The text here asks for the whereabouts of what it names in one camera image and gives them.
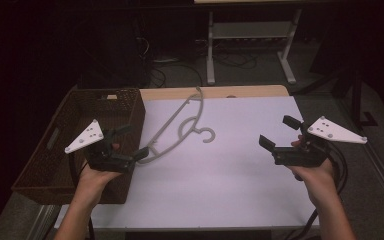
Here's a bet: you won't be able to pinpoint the person's right hand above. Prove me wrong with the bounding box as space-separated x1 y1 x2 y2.
287 134 340 208

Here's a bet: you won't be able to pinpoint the brown woven basket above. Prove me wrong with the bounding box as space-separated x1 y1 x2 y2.
11 87 147 205

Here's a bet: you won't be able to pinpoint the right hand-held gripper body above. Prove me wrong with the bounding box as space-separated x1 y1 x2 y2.
272 115 369 168

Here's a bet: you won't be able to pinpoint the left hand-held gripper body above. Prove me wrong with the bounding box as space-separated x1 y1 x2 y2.
64 119 136 174

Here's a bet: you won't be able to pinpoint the white metal table frame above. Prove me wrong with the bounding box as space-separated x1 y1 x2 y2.
205 8 303 86

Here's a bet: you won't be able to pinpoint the black floor cables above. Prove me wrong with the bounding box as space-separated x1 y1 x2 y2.
136 34 259 88

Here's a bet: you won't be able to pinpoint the white table mat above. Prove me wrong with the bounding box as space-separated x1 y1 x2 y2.
54 95 321 231

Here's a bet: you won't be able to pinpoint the grey plastic clothes hanger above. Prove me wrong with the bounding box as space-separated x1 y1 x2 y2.
136 86 217 165

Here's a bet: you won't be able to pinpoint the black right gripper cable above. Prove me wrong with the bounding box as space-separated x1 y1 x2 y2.
288 141 349 240

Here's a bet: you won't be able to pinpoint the black metal stand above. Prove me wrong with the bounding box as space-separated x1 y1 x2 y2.
291 64 379 128

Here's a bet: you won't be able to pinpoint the person's left hand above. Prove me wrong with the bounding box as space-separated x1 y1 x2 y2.
76 142 123 202

